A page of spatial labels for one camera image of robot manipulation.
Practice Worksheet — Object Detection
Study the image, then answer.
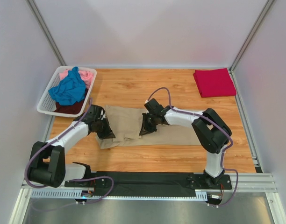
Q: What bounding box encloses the beige t shirt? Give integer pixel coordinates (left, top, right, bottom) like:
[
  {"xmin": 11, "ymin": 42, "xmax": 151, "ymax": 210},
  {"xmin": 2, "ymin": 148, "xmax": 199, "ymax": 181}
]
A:
[{"xmin": 96, "ymin": 105, "xmax": 201, "ymax": 149}]

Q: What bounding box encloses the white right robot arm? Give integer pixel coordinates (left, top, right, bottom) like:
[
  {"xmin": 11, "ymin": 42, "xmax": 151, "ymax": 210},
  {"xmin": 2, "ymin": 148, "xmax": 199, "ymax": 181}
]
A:
[{"xmin": 140, "ymin": 98, "xmax": 232, "ymax": 185}]

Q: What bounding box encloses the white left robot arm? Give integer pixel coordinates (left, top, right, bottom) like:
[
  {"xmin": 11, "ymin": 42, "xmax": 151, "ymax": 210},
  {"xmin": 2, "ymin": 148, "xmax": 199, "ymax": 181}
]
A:
[{"xmin": 24, "ymin": 105, "xmax": 115, "ymax": 188}]

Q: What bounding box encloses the dark maroon t shirt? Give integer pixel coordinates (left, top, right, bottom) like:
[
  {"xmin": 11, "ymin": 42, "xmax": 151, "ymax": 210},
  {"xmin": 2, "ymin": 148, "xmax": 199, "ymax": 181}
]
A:
[{"xmin": 54, "ymin": 89, "xmax": 88, "ymax": 115}]

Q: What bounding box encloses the white plastic laundry basket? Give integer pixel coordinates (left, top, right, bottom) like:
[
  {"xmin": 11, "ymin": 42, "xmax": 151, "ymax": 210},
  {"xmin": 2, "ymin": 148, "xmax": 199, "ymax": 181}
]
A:
[{"xmin": 37, "ymin": 66, "xmax": 97, "ymax": 118}]

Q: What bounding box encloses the blue crumpled t shirt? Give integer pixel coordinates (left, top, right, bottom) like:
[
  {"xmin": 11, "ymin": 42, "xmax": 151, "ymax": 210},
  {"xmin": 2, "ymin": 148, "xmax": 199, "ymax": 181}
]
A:
[{"xmin": 48, "ymin": 67, "xmax": 86, "ymax": 106}]

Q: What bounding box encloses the pink crumpled t shirt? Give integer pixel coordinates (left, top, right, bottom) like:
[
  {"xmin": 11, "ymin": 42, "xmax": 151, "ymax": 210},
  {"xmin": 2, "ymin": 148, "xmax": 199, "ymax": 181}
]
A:
[{"xmin": 59, "ymin": 70, "xmax": 94, "ymax": 89}]

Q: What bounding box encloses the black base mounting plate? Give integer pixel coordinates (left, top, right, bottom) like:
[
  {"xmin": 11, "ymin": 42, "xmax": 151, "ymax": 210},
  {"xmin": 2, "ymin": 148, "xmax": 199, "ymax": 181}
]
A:
[{"xmin": 64, "ymin": 170, "xmax": 233, "ymax": 197}]

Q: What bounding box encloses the folded red t shirt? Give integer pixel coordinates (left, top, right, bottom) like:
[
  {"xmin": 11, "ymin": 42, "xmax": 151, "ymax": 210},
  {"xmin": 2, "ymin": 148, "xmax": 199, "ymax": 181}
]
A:
[{"xmin": 193, "ymin": 68, "xmax": 236, "ymax": 98}]

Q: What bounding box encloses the grey slotted cable duct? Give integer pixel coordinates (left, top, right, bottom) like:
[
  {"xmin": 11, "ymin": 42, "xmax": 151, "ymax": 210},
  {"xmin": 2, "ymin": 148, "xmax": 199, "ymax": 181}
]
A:
[{"xmin": 30, "ymin": 189, "xmax": 207, "ymax": 202}]

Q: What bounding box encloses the aluminium frame rail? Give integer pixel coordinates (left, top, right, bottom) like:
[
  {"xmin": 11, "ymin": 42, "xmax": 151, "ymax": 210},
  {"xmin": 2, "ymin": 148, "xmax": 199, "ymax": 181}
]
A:
[{"xmin": 30, "ymin": 169, "xmax": 276, "ymax": 191}]

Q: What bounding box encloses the left aluminium frame post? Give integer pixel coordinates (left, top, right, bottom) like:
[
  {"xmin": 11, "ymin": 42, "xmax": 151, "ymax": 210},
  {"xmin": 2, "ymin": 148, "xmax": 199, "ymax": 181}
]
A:
[{"xmin": 26, "ymin": 0, "xmax": 66, "ymax": 66}]

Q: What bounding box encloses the aluminium frame post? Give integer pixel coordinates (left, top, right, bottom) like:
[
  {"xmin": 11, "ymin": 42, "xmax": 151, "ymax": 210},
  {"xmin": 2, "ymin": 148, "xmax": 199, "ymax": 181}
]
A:
[
  {"xmin": 26, "ymin": 0, "xmax": 66, "ymax": 66},
  {"xmin": 229, "ymin": 0, "xmax": 276, "ymax": 72}
]

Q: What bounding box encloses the right aluminium frame post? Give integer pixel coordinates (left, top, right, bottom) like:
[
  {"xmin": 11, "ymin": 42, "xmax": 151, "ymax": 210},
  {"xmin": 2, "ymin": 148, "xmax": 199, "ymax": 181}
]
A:
[{"xmin": 229, "ymin": 0, "xmax": 276, "ymax": 72}]

